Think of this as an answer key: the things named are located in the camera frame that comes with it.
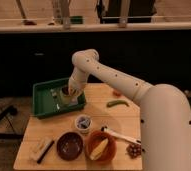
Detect translucent green cup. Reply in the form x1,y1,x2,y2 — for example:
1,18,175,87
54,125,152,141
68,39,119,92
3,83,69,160
60,89,77,106

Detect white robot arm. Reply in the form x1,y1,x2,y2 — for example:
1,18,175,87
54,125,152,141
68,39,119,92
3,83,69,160
68,49,191,171

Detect small items in tray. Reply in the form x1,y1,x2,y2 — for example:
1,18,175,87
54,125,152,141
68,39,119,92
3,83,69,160
50,89,60,110

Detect green plastic tray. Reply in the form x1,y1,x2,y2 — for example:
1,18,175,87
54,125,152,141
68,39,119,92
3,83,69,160
32,78,86,119

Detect white cup with blue contents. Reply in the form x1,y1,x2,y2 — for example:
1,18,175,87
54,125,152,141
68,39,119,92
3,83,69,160
75,115,91,134

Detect green pepper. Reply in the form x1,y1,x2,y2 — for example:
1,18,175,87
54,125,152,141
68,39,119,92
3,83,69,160
106,100,129,108

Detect orange fruit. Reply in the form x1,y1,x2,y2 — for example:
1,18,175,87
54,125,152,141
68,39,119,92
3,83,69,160
113,89,122,97

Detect dark purple bowl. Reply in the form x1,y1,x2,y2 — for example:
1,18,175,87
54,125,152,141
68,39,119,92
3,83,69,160
57,132,83,161

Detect orange bowl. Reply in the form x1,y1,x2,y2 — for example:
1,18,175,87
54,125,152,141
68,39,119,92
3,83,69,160
85,130,116,164

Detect black chair base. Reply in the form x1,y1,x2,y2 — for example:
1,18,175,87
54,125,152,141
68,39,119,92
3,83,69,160
0,105,23,140

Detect white scrub brush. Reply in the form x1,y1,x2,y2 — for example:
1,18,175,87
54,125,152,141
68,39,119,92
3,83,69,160
30,137,54,163

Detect green box on counter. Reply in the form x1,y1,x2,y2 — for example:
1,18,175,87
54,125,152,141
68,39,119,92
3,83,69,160
70,16,83,24

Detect yellow corn cob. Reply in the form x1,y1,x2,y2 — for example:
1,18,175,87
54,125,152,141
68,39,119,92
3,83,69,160
90,139,108,160

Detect bunch of brown grapes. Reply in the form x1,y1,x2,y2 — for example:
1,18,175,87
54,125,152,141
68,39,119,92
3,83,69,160
126,143,141,159

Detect white handled utensil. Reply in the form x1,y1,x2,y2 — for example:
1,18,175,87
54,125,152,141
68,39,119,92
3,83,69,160
101,126,141,145

